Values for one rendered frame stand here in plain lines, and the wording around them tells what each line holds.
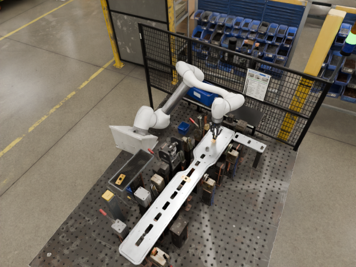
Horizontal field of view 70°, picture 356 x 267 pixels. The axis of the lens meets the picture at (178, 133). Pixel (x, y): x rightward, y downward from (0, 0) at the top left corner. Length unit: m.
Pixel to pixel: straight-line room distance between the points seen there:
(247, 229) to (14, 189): 2.81
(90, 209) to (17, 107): 2.91
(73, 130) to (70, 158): 0.52
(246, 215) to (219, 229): 0.27
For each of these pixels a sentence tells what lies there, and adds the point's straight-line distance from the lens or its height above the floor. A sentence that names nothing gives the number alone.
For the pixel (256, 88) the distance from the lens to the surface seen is 2.46.
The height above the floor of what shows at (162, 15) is 1.15.
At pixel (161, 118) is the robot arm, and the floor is 0.94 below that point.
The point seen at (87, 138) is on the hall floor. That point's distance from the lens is 3.89.
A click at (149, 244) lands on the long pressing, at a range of 1.87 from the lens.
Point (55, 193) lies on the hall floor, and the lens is 3.51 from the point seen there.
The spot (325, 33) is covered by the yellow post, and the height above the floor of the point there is 1.88.
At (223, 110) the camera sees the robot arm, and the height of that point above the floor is 1.41.
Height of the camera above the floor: 2.77
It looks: 49 degrees down
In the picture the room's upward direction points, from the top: 3 degrees counter-clockwise
